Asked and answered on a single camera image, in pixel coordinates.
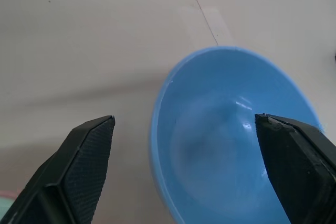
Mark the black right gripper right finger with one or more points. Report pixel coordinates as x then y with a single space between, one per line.
296 166

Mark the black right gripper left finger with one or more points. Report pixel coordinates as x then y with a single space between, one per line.
78 171

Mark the green bowl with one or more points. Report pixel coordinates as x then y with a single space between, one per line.
5 204

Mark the blue bowl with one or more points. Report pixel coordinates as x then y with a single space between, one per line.
210 129

